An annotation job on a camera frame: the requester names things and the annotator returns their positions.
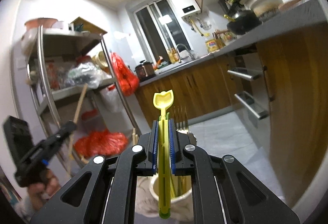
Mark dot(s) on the red plastic bag hanging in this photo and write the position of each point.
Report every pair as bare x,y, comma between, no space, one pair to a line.
127,80

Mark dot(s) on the red plastic bag lower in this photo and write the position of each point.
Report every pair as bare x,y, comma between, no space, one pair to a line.
103,143

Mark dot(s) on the white ceramic utensil holder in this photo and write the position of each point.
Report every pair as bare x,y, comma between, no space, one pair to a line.
176,202

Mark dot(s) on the yellow oil bottle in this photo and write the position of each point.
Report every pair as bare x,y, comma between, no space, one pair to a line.
211,44

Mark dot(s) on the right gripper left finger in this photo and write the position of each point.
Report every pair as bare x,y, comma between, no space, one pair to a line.
104,191

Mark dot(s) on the built-in oven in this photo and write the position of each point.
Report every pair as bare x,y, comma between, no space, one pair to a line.
249,97

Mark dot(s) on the steel shelf rack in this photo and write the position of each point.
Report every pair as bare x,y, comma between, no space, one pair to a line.
45,79

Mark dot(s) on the wooden chopstick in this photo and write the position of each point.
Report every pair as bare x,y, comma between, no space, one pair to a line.
75,120
134,137

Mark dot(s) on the window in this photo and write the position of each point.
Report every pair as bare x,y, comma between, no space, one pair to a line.
161,31

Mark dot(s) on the rice cooker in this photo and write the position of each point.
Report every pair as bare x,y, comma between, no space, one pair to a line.
145,70

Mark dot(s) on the black wok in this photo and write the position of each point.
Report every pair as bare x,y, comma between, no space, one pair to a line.
241,20

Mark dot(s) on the person left hand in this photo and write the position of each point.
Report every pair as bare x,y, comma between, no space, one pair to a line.
40,193

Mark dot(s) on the white ceramic pot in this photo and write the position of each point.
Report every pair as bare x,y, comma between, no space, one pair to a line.
261,6

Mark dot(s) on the wooden base cabinets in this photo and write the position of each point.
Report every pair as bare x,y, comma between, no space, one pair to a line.
295,72

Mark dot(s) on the gold fork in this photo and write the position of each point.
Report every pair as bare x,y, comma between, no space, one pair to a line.
181,119

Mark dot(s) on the kitchen faucet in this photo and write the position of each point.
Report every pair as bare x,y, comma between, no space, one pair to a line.
184,53

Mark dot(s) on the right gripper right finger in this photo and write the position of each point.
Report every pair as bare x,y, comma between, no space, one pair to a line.
223,190

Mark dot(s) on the white water heater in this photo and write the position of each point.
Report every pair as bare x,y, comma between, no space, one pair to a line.
185,8

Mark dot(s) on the clear plastic bag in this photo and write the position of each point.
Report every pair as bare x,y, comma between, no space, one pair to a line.
84,73

